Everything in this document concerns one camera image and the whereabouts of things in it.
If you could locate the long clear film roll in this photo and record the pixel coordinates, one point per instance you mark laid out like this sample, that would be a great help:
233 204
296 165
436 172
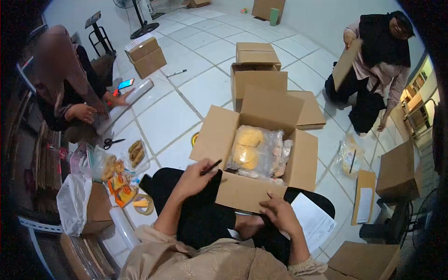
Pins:
138 94

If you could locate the flat closed cardboard box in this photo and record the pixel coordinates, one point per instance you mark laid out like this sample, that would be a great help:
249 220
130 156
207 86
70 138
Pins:
311 112

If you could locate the stack of flat cardboard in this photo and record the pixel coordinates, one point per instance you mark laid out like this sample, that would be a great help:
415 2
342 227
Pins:
47 168

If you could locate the person's legs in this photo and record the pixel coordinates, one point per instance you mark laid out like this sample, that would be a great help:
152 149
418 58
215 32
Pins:
199 217

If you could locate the green roll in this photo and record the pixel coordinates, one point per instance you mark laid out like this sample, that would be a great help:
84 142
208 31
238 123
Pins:
274 16

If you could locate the brown envelope with white label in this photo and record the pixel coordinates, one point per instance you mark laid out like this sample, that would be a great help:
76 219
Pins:
364 199

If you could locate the person's left fingers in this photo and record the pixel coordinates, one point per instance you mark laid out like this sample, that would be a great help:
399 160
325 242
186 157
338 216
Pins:
204 162

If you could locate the clear bag of pale snacks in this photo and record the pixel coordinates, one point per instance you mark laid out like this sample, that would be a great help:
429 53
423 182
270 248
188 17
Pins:
106 164

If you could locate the person's left hand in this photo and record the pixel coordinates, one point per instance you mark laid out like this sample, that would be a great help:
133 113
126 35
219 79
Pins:
192 182

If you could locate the marker pen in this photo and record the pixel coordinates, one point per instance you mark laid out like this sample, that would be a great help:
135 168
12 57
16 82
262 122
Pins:
176 73

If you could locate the person's right thumb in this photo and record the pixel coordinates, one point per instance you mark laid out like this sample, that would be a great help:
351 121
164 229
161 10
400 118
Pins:
273 197

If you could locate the white plastic bag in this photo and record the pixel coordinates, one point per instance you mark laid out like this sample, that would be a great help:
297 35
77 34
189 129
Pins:
73 203

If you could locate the closed small cardboard box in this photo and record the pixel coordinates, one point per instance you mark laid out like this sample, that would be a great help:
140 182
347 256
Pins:
257 54

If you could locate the black stand with scale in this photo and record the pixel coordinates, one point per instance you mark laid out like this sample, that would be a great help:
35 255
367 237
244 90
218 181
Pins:
99 35

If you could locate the orange snack packets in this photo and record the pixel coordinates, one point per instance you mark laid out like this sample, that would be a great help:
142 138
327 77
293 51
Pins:
120 190

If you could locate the shelf with goods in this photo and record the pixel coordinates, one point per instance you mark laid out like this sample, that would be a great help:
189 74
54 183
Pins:
418 101

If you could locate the yellow tape roll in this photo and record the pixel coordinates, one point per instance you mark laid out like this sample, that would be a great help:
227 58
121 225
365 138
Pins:
193 139

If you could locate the person's left thumb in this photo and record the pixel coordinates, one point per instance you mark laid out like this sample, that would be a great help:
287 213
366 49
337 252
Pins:
212 175

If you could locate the person's body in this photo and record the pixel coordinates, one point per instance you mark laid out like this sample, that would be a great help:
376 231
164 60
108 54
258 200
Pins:
210 260

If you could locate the white paper sheet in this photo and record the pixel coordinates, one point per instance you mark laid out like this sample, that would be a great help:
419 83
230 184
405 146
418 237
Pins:
315 220

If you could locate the distant cardboard box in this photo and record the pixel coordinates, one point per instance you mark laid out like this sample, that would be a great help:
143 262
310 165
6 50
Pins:
196 3

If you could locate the smartphone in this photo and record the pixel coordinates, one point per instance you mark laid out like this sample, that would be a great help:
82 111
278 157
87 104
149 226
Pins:
126 84

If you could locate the clear bag of yellow snacks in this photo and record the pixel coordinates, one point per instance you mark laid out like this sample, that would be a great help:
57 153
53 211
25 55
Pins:
248 150

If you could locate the low brown cardboard box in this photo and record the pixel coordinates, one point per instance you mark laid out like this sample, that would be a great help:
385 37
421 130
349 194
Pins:
99 206

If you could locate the clear plastic snack bag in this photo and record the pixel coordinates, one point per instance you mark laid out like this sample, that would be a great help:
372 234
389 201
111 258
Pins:
344 157

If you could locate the large closed cardboard box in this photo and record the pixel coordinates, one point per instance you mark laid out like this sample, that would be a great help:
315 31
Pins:
397 173

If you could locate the person's right hand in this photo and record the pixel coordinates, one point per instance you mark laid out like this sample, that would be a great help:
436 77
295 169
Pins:
283 217

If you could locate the white metal frame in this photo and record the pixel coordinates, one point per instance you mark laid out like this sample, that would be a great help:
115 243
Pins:
38 227

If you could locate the black standing fan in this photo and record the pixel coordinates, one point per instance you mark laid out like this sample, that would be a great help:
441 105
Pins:
143 26

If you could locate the packet of brown snacks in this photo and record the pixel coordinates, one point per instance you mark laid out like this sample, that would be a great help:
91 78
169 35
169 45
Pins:
137 154

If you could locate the person's right fingers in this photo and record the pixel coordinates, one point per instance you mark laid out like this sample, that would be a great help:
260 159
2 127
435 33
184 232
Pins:
268 210

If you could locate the black scissors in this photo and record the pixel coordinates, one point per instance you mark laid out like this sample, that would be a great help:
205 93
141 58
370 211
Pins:
111 142

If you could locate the wrapped stack of cardboard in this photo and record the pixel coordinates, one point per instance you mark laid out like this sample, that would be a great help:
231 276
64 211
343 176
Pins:
85 257

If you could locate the black pen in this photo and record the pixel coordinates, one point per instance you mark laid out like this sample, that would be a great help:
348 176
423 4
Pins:
352 161
211 167

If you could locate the cardboard box with open flap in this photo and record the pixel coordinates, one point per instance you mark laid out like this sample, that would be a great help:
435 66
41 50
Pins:
364 260

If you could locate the cardboard sheet against wall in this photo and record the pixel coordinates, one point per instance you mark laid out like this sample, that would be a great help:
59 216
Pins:
267 8

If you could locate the cardboard box with white label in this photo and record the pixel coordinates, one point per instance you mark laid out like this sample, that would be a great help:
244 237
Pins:
147 57

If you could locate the cardboard box with raised flaps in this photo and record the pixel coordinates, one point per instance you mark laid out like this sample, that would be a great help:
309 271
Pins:
259 82

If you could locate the flat cardboard piece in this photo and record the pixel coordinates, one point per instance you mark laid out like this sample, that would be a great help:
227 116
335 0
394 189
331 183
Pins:
344 66

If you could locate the brown tape roll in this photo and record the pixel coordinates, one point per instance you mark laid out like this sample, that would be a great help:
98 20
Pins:
148 208

